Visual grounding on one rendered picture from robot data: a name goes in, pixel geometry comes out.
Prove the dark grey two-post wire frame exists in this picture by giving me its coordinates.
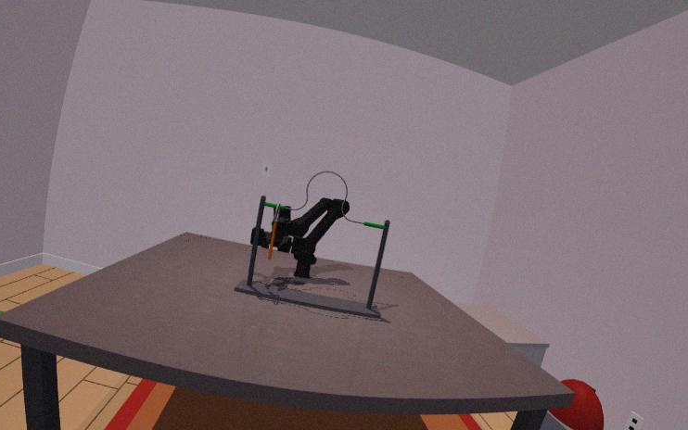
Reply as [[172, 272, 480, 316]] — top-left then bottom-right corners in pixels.
[[235, 171, 390, 319]]

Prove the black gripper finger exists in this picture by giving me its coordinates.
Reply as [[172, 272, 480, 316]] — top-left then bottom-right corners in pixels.
[[277, 236, 292, 253], [261, 232, 272, 248]]

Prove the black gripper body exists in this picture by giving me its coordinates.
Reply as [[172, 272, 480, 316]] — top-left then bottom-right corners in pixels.
[[250, 227, 304, 255]]

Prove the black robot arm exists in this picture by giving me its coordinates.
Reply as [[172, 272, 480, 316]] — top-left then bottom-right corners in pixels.
[[275, 197, 344, 279]]

